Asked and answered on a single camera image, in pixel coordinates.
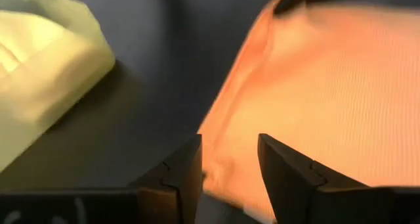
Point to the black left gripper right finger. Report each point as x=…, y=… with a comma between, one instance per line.
x=295, y=191

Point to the orange microfiber towel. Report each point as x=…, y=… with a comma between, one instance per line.
x=328, y=86

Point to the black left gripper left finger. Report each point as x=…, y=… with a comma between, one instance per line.
x=177, y=184

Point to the yellow translucent plastic bin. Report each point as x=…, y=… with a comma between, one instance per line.
x=65, y=86

